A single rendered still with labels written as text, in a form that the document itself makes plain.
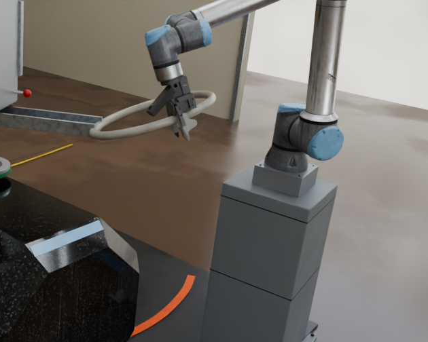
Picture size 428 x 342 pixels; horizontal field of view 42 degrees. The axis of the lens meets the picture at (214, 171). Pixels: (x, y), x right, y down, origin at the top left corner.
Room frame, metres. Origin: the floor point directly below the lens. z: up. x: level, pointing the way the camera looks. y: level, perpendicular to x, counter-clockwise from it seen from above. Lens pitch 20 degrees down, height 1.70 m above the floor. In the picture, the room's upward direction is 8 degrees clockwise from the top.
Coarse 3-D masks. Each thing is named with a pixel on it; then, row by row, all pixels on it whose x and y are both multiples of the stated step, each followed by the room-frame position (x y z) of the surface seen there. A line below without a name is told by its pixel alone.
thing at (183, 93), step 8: (176, 80) 1.84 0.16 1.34; (184, 80) 1.87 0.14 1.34; (176, 88) 1.86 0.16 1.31; (184, 88) 1.86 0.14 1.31; (176, 96) 1.85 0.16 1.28; (184, 96) 1.84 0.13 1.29; (192, 96) 1.86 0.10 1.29; (168, 104) 1.85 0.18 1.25; (176, 104) 1.83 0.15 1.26; (184, 104) 1.85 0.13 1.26; (192, 104) 1.86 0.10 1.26; (168, 112) 1.87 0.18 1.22
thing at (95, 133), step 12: (204, 96) 2.14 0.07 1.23; (132, 108) 2.24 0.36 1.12; (144, 108) 2.26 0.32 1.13; (204, 108) 1.93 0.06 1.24; (108, 120) 2.14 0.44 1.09; (168, 120) 1.83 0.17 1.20; (96, 132) 1.90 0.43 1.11; (108, 132) 1.85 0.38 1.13; (120, 132) 1.82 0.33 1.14; (132, 132) 1.81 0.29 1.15; (144, 132) 1.81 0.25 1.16
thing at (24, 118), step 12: (12, 108) 2.11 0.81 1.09; (24, 108) 2.12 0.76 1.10; (0, 120) 2.00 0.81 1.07; (12, 120) 2.00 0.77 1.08; (24, 120) 2.00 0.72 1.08; (36, 120) 2.00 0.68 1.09; (48, 120) 2.00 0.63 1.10; (60, 120) 2.00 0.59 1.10; (72, 120) 2.11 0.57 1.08; (84, 120) 2.11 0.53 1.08; (96, 120) 2.11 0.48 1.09; (60, 132) 2.00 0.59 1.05; (72, 132) 2.00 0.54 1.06; (84, 132) 2.00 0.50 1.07
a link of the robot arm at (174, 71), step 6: (168, 66) 1.82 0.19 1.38; (174, 66) 1.83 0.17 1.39; (180, 66) 1.86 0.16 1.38; (156, 72) 1.83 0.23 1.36; (162, 72) 1.82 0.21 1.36; (168, 72) 1.82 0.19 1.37; (174, 72) 1.83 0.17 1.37; (180, 72) 1.85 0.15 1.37; (156, 78) 1.85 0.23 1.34; (162, 78) 1.82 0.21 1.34; (168, 78) 1.82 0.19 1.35; (174, 78) 1.83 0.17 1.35
